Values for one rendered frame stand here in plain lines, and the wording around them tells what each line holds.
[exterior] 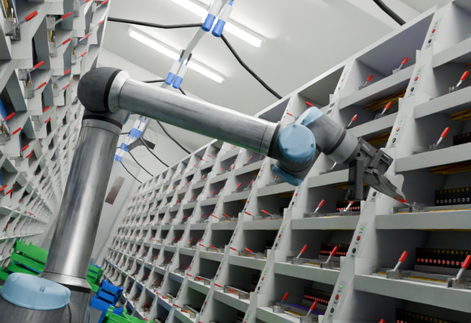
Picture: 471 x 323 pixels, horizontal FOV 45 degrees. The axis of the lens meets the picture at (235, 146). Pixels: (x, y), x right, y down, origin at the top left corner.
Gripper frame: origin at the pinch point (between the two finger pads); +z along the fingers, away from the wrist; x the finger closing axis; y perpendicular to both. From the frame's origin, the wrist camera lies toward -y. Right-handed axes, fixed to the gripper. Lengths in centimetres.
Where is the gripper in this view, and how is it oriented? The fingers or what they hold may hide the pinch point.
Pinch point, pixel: (398, 198)
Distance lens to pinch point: 168.9
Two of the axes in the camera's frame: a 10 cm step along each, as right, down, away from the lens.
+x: -2.9, 1.4, 9.5
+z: 8.0, 5.8, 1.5
